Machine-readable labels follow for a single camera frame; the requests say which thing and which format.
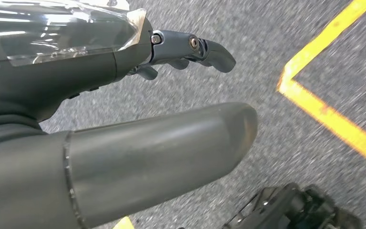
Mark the yellow floor tape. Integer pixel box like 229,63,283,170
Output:
277,0,366,173

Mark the black robot foot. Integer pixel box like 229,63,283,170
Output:
222,182,364,229

